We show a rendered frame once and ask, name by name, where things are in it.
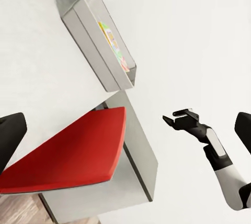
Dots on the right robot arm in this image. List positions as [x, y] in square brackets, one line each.
[236, 191]

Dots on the toy box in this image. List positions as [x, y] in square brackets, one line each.
[82, 21]

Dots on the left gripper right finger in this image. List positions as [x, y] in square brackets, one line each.
[243, 129]

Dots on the board game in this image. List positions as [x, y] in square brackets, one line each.
[107, 32]

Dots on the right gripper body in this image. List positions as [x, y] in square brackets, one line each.
[187, 124]

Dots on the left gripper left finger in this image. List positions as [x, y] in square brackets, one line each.
[12, 130]

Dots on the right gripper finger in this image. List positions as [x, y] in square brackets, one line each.
[169, 121]
[192, 115]

